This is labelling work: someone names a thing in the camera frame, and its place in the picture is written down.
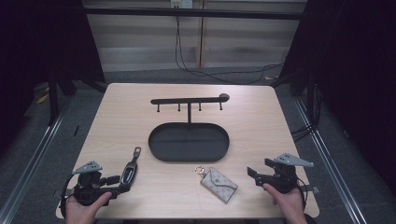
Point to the aluminium floor rail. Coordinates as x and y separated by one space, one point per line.
34 161
330 161

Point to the black oval tray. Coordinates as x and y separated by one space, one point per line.
188 143

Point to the grey patterned key pouch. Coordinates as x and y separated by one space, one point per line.
219 185

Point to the dark curtain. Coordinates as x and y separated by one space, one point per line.
351 62
40 40

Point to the person's right hand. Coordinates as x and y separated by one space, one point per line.
291 205

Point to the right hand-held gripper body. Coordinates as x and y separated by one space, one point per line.
285 179

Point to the black horizontal frame bar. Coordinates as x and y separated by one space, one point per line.
193 13

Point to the black metal stand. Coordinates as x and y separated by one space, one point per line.
53 99

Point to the person's left hand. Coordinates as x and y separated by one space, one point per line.
79 213

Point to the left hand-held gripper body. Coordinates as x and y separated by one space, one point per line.
88 189

